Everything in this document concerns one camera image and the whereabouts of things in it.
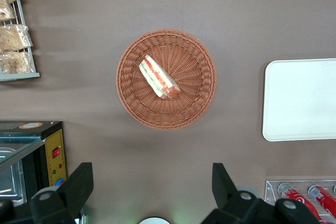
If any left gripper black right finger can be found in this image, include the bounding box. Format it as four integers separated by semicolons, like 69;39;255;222
201;163;321;224

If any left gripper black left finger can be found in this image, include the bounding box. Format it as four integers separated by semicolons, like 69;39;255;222
29;162;95;224

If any triangular sandwich half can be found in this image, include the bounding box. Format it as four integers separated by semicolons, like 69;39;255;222
138;54;182;101

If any round brown wicker basket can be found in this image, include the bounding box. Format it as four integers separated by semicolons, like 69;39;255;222
115;28;218;131

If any cream rectangular tray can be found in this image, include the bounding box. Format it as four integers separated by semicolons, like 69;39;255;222
261;58;336;142

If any tray of packaged pastries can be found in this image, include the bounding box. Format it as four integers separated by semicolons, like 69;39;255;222
0;0;41;82

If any clear acrylic bottle rack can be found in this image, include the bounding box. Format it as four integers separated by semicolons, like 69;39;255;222
264;179;336;224

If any black yellow food warmer cabinet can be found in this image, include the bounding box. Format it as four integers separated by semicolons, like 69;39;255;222
0;121;68;206

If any red cola bottle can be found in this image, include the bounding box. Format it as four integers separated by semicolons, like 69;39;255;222
307;185;336;218
277;182;326;224

